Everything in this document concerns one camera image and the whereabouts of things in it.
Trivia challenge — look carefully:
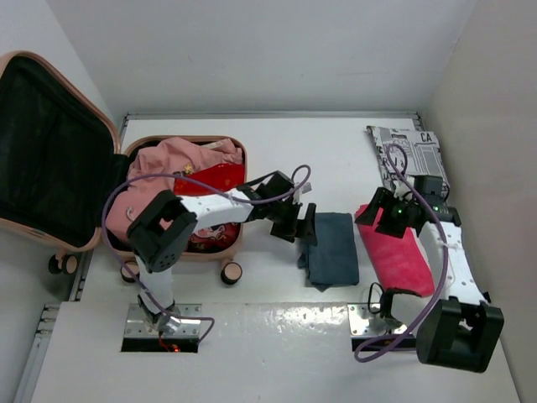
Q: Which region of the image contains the pink jewelry box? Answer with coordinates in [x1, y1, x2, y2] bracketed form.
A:
[106, 190, 154, 242]

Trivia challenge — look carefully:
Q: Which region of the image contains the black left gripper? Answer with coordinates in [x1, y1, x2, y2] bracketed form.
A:
[266, 197, 316, 244]

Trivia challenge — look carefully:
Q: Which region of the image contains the metal base plate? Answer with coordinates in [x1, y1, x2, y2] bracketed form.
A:
[347, 303, 416, 352]
[121, 304, 202, 353]

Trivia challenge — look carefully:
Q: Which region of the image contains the aluminium table edge rail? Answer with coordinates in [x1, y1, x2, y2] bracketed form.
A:
[120, 110, 425, 139]

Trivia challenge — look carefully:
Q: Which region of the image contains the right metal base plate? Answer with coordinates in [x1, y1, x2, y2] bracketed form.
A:
[347, 303, 416, 352]

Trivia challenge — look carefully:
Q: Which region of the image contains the blue-grey cloth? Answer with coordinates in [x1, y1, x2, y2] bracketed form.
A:
[297, 212, 360, 292]

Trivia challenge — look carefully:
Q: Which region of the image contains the newspaper print cloth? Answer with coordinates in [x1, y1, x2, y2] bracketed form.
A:
[367, 126, 450, 198]

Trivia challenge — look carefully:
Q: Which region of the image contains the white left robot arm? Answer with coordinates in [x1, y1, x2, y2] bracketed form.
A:
[127, 171, 317, 330]

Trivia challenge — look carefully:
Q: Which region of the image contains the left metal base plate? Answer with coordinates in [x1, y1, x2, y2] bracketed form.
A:
[121, 304, 202, 353]

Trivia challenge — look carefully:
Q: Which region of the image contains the pink hard-shell suitcase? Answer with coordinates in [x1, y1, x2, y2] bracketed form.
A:
[1, 51, 248, 274]

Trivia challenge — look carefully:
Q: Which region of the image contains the magenta towel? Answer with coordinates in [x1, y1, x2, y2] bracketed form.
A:
[357, 224, 435, 297]

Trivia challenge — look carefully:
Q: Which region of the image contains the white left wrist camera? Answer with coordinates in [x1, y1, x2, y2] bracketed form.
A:
[294, 182, 312, 203]

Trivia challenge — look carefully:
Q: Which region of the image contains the pink cartoon print shirt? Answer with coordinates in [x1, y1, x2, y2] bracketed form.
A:
[111, 136, 244, 253]

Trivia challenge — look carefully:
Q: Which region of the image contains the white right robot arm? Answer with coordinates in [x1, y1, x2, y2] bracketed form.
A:
[354, 175, 504, 374]

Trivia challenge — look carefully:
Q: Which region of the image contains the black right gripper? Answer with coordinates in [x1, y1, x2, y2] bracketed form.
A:
[356, 186, 414, 238]

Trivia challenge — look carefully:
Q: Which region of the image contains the red cartoon print cloth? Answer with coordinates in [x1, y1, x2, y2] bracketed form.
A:
[173, 163, 245, 254]

